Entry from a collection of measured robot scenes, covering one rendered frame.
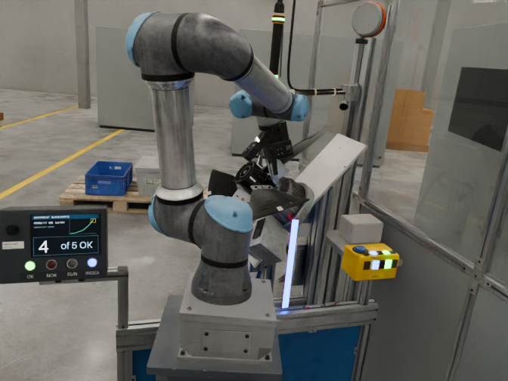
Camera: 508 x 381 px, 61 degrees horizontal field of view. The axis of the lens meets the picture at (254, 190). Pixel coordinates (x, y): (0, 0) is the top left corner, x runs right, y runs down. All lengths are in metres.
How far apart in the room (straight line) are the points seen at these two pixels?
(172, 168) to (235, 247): 0.23
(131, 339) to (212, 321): 0.48
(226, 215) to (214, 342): 0.29
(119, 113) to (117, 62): 0.98
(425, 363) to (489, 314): 0.46
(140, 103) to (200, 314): 8.22
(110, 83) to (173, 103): 8.26
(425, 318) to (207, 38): 1.55
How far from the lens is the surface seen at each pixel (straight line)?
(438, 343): 2.03
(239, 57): 0.92
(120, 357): 1.48
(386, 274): 1.58
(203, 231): 1.02
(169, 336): 1.15
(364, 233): 2.12
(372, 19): 2.22
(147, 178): 4.67
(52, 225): 1.24
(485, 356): 1.85
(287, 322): 1.54
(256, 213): 1.49
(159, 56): 0.94
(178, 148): 1.01
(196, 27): 0.89
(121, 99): 9.19
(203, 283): 1.05
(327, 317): 1.60
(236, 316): 1.01
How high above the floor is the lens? 1.68
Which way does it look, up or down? 17 degrees down
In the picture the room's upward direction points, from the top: 5 degrees clockwise
